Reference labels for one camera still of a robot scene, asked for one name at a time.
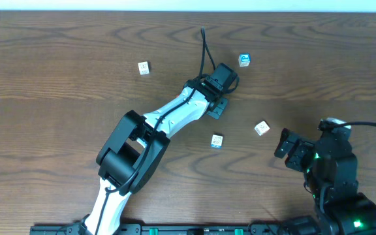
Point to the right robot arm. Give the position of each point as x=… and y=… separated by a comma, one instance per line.
x=353, y=214

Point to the blue picture block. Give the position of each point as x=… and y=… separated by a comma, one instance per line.
x=244, y=60

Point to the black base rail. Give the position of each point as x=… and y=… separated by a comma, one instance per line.
x=136, y=229

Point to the white block blue bottom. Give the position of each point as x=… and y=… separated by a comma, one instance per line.
x=216, y=141

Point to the white block right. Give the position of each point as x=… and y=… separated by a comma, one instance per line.
x=261, y=128

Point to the white block upper left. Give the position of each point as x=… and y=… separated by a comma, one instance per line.
x=143, y=67

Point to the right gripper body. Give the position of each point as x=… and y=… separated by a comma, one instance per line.
x=296, y=151

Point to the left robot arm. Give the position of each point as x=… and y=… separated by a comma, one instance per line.
x=135, y=147

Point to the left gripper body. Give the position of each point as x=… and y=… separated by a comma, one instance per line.
x=218, y=108

